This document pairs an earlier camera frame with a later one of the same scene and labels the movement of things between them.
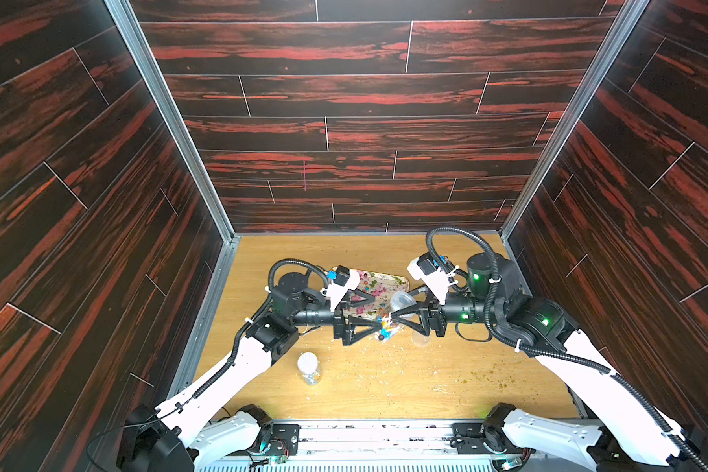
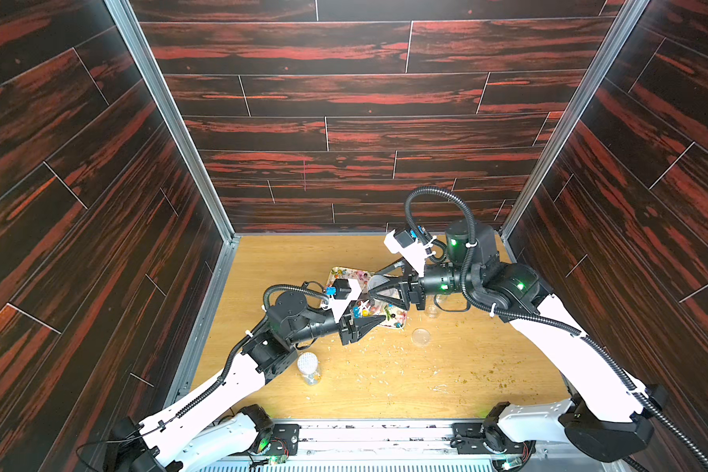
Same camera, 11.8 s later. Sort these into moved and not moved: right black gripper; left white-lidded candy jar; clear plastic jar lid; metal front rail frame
Moved: right black gripper
Not moved: left white-lidded candy jar; metal front rail frame; clear plastic jar lid
